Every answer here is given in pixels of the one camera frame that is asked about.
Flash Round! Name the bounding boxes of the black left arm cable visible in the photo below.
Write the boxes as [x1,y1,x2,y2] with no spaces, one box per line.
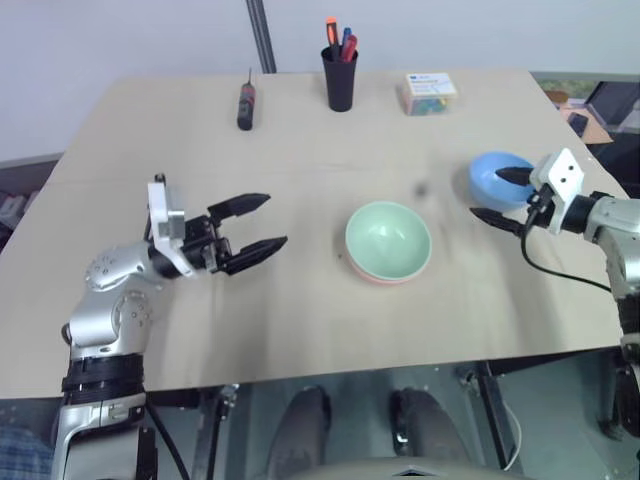
[143,399,193,480]

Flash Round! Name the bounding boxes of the green bowl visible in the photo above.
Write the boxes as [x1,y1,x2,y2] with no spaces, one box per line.
[344,200,433,282]

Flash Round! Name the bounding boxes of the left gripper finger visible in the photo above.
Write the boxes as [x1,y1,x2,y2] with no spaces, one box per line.
[221,235,290,277]
[206,192,272,224]

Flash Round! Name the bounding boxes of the black screwdriver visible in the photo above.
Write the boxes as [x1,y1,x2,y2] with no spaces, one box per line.
[236,66,258,133]

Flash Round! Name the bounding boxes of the white cable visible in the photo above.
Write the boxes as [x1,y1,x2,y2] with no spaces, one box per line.
[499,397,523,472]

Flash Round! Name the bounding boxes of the black pen cup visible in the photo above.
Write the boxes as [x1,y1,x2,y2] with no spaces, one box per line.
[320,45,360,113]

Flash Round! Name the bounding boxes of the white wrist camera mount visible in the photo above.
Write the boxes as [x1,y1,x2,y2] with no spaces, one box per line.
[146,174,195,279]
[528,147,586,236]

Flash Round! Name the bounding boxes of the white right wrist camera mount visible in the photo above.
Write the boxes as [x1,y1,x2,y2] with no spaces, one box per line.
[528,147,586,236]

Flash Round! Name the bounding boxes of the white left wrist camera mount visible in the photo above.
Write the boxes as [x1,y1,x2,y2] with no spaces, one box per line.
[146,174,195,279]

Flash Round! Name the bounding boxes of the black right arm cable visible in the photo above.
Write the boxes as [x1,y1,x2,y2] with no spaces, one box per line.
[520,198,614,294]

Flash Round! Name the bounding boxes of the blue plaid fabric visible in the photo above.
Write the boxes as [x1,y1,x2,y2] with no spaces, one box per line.
[0,428,57,480]

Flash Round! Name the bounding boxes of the black table leg frame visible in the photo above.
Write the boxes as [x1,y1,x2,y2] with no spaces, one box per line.
[192,383,242,480]
[455,359,517,470]

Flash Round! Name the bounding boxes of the pink bowl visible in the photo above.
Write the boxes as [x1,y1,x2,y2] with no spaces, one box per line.
[346,249,431,288]

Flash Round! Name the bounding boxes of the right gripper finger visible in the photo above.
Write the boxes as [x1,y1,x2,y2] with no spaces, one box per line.
[469,207,527,237]
[494,165,534,189]

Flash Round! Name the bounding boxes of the grey metal post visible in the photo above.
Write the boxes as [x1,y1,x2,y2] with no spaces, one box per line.
[244,0,278,74]

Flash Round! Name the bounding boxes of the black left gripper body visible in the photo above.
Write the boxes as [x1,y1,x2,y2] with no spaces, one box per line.
[181,213,237,275]

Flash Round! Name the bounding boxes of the blue bowl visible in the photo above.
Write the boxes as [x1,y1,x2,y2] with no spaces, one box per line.
[467,150,538,213]

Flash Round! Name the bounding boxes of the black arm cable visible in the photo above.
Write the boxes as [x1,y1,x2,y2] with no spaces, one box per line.
[520,198,614,294]
[143,399,193,480]

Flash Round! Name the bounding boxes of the cardboard box with clutter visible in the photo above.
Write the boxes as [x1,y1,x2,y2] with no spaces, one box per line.
[543,74,640,147]

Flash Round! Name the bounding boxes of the clear box of coloured clips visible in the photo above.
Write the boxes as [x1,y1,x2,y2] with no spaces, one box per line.
[396,71,461,118]

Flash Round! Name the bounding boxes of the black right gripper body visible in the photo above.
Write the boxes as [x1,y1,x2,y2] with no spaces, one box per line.
[524,183,554,227]

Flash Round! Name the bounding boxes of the grey robot torso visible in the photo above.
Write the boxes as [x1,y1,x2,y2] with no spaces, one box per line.
[308,453,524,480]

